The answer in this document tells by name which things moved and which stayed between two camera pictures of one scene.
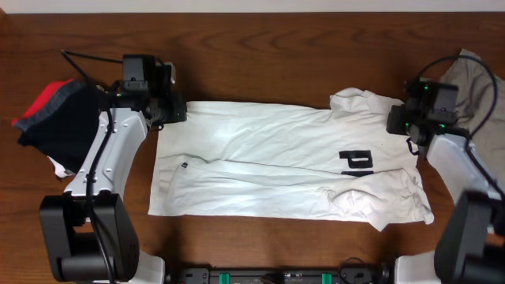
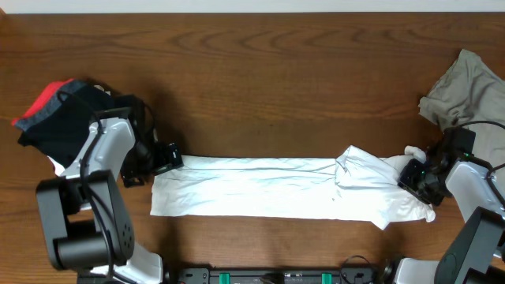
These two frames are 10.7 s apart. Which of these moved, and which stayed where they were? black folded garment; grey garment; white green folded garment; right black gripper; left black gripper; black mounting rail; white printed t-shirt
Moved: white printed t-shirt; left black gripper; right black gripper
Stayed: black folded garment; white green folded garment; grey garment; black mounting rail
